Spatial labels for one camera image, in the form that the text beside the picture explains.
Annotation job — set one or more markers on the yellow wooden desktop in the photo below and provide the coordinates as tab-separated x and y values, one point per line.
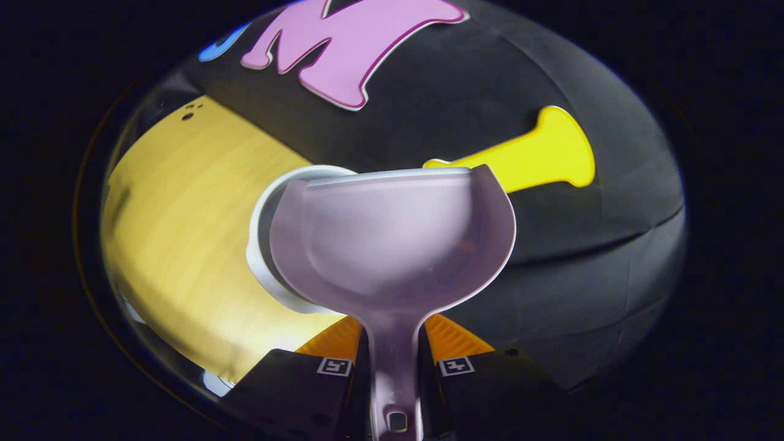
184	233

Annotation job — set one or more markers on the pink dustpan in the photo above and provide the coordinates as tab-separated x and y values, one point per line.
392	245

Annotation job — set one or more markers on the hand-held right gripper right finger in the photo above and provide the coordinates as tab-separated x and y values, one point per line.
490	398

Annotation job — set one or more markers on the white ribbed garbage bin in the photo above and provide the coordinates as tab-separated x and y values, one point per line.
260	245

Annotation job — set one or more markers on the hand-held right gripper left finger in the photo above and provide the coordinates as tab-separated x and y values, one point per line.
294	398

